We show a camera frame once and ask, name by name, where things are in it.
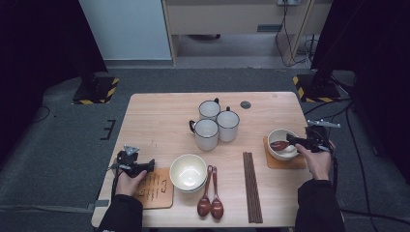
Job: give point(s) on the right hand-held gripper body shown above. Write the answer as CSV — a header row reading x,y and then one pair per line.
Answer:
x,y
317,138

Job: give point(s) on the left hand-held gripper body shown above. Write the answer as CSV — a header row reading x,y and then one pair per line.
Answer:
x,y
127,162

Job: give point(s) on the reddish brown wooden spoon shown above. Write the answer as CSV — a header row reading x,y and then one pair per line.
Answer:
x,y
217,209
278,146
203,206

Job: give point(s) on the cream ceramic bowl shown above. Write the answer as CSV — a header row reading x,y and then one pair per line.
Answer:
x,y
196,190
276,134
188,170

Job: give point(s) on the engraved wooden coaster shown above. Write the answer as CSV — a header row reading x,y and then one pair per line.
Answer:
x,y
290,164
158,191

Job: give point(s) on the row of brown chopsticks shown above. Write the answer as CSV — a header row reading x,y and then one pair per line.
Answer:
x,y
252,193

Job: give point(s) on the person's left hand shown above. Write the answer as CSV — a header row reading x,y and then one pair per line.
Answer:
x,y
127,187

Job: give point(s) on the person's right hand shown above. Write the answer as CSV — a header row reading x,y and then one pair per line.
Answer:
x,y
319,166

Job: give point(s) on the black yellow striped stand base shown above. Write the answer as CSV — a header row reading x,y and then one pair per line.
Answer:
x,y
317,93
96,92

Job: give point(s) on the grey tape piece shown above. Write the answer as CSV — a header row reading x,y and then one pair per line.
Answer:
x,y
100,204

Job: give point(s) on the white enamel mug black rim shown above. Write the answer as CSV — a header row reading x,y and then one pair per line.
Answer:
x,y
206,132
228,124
209,110

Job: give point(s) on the black curtain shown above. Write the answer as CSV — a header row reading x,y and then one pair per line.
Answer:
x,y
38,48
380,64

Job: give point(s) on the grey vent slot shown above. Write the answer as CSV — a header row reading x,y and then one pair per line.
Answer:
x,y
269,28

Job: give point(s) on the white panel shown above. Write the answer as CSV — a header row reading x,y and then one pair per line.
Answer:
x,y
125,29

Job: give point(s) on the white power strip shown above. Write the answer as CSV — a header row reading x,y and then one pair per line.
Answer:
x,y
288,2

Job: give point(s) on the dark round chair base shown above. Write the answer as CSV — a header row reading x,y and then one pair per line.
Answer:
x,y
203,37

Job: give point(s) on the light wooden desk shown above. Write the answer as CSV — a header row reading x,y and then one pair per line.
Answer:
x,y
225,19

